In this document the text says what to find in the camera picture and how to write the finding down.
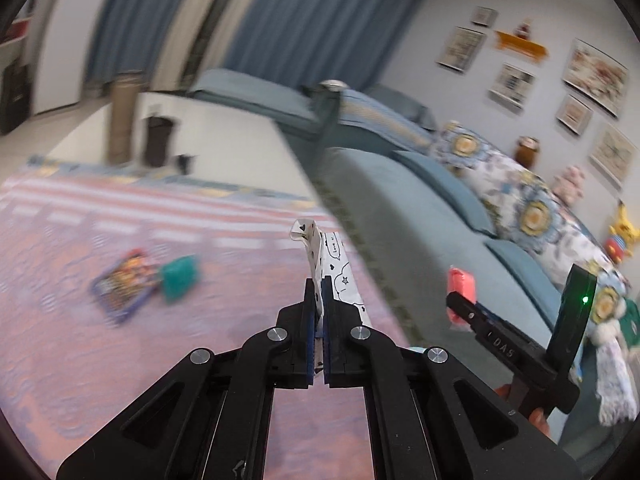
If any butterfly wall picture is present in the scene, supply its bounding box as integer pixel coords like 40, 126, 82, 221
587, 122, 639, 189

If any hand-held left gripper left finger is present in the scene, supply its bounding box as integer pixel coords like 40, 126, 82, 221
56, 279, 321, 480

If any blue snack packet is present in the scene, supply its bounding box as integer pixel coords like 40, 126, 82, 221
89, 248, 164, 326

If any yellow plush toy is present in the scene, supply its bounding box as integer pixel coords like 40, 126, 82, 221
604, 199, 640, 264

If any white refrigerator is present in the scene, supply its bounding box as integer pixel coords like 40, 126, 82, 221
29, 0, 109, 114

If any small black-framed picture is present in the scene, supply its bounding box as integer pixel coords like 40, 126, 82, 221
470, 6, 498, 28

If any dark cabinet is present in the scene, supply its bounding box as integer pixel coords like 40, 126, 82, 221
0, 61, 32, 134

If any white curtain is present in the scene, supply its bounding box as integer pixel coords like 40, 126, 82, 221
152, 0, 262, 92

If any large teal seat cushion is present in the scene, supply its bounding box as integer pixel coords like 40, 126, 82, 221
484, 237, 565, 312

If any teal pillow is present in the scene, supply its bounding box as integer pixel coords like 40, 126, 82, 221
366, 83, 439, 132

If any narrow blue curtain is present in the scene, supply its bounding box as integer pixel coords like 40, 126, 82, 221
81, 0, 202, 92

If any pink packet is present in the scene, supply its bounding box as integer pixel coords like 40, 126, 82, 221
447, 265, 476, 329

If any small floral back cushion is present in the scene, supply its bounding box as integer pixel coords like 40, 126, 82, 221
430, 120, 547, 242

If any small teal seat cushion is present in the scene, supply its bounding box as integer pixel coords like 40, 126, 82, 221
392, 149, 499, 239

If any white and green plush toy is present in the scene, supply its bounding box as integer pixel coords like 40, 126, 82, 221
594, 294, 640, 349

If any person's right hand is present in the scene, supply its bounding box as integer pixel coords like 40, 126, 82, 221
495, 383, 552, 439

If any pink pig plush toy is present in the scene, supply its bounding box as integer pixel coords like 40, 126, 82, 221
552, 164, 586, 201

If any large floral wall picture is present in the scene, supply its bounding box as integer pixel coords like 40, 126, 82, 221
561, 38, 630, 119

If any teal corner sofa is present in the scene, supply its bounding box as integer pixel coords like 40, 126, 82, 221
186, 67, 640, 463

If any large floral back cushion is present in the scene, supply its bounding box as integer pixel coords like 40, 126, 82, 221
520, 175, 630, 328

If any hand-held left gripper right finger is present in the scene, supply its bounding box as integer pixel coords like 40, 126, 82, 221
321, 276, 585, 480

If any teal packet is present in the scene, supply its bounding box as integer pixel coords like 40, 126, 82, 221
159, 254, 201, 304

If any wide blue curtain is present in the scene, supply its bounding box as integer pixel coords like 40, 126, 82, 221
224, 0, 442, 94

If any crown wall picture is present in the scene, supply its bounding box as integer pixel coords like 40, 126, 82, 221
555, 93, 595, 135

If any striped teal sofa cover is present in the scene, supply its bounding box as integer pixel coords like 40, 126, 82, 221
334, 89, 442, 149

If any tall black-framed picture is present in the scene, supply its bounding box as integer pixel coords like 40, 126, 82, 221
436, 26, 487, 72

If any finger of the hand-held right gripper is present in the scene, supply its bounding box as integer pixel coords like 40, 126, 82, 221
445, 292, 502, 342

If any yellow wall shelf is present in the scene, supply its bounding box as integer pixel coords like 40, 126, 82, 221
493, 29, 549, 64

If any dark brown cup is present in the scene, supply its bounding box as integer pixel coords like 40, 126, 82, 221
142, 115, 176, 169

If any pink floral printed blanket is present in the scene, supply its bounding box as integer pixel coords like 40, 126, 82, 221
0, 154, 417, 480

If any white doodle-print packet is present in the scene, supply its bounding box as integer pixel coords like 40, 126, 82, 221
289, 217, 374, 332

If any white canvas wall picture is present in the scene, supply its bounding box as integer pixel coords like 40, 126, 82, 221
488, 62, 536, 110

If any white coffee table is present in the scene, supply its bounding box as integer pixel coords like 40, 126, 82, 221
35, 91, 322, 197

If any white knitted cloth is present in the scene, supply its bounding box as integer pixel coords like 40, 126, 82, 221
594, 339, 632, 427

